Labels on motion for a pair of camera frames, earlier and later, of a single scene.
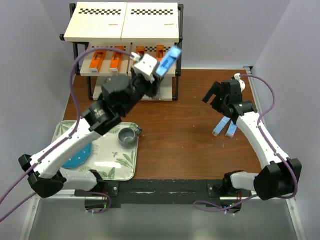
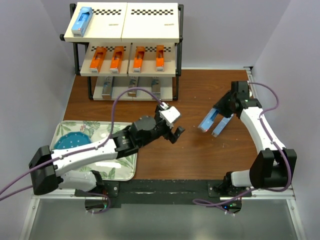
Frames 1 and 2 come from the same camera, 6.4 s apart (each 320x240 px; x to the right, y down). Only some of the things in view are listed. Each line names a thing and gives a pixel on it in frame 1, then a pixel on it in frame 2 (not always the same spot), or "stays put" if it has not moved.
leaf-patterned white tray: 108,158 stays put
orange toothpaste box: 160,52 stays put
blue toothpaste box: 169,61 -> 82,21
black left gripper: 153,86 -> 157,117
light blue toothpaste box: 221,126 stays put
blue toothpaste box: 231,130 -> 208,120
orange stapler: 117,60 stays put
